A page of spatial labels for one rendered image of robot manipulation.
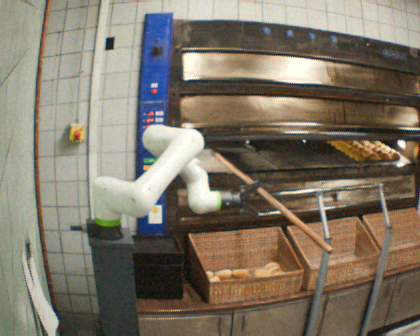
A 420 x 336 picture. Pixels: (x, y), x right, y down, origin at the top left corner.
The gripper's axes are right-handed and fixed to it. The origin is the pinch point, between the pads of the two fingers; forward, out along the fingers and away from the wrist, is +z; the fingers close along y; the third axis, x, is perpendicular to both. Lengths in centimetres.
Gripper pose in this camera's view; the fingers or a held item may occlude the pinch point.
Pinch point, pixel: (269, 198)
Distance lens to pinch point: 345.0
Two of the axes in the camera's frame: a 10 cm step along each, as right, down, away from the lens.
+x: 2.6, 2.5, -9.3
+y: -0.3, 9.7, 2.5
